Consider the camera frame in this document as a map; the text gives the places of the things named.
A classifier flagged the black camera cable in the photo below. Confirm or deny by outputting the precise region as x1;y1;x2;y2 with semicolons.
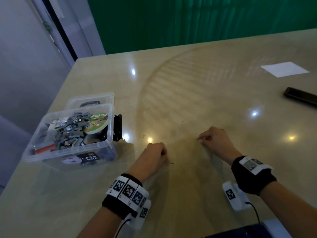
115;218;132;238
245;202;261;225

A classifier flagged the red stapler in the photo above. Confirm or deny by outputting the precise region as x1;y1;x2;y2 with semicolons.
34;144;56;155

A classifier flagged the green curtain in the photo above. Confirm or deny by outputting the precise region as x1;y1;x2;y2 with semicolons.
87;0;317;55

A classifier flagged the person's right hand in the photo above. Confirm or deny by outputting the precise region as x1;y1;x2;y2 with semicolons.
197;126;243;166

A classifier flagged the transparent box lid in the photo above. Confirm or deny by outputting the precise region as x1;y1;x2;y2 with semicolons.
66;93;115;109

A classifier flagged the black window post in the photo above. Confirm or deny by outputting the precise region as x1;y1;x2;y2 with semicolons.
41;0;79;61

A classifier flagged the person's right forearm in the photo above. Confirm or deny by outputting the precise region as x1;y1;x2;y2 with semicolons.
259;181;317;238

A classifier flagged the black marker wristband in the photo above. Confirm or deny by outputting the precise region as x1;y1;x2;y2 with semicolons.
102;173;150;219
231;155;277;196

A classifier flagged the person's left hand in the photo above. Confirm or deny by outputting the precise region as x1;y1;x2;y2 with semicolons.
126;142;168;184

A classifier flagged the small black device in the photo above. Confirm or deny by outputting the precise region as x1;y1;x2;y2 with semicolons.
284;87;317;108

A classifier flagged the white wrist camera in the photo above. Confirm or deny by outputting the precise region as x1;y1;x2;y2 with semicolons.
222;181;252;212
130;198;152;230

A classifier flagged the transparent storage box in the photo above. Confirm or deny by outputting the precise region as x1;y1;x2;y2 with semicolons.
22;103;123;172

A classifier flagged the white paper sheet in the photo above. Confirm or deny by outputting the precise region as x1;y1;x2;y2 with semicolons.
261;61;310;78

